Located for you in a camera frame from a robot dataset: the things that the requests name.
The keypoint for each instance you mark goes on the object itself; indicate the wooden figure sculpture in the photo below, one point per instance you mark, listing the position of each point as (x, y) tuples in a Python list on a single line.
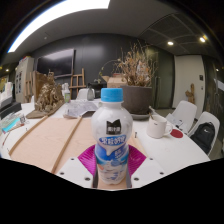
[(190, 94)]

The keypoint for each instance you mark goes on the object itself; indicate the wooden easel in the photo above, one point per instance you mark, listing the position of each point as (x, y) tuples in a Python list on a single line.
[(77, 85)]

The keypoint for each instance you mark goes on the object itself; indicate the stack of papers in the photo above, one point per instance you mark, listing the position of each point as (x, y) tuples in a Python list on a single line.
[(173, 120)]

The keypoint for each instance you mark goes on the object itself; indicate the white mug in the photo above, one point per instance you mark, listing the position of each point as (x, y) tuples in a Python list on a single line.
[(156, 126)]

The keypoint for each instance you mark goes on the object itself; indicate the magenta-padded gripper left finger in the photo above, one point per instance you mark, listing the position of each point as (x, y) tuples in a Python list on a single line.
[(75, 170)]

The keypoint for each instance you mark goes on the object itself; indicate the brown wooden carving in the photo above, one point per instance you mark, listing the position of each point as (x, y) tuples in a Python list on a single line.
[(50, 96)]

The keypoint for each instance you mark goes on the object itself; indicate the flat round red coaster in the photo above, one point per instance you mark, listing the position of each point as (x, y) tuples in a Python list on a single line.
[(176, 133)]

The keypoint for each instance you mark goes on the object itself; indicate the white chair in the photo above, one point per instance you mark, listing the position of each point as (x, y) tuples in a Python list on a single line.
[(209, 116), (186, 110)]

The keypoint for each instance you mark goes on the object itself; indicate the dry plant in grey pot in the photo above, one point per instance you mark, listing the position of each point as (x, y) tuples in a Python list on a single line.
[(136, 100)]

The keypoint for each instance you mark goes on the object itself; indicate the white bottle with blue cap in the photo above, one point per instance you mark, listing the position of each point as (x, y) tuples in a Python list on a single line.
[(111, 133)]

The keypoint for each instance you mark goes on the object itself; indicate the light wooden panel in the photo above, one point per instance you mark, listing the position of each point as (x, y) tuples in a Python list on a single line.
[(43, 140)]

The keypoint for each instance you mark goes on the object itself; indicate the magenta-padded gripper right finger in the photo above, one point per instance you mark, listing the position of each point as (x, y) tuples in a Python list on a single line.
[(146, 170)]

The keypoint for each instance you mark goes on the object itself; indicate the black wall screen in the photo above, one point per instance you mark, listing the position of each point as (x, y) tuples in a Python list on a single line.
[(55, 63)]

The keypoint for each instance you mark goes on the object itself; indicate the printed paper sheet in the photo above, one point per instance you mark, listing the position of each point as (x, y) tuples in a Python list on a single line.
[(80, 108)]

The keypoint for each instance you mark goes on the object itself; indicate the grey plant saucer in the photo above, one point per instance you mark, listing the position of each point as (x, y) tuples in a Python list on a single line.
[(141, 117)]

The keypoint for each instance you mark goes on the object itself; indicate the round ceiling light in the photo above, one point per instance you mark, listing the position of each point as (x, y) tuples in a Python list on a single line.
[(170, 43), (202, 39)]

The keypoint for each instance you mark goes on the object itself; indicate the dark double door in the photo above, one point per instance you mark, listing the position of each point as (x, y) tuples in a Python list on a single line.
[(163, 80)]

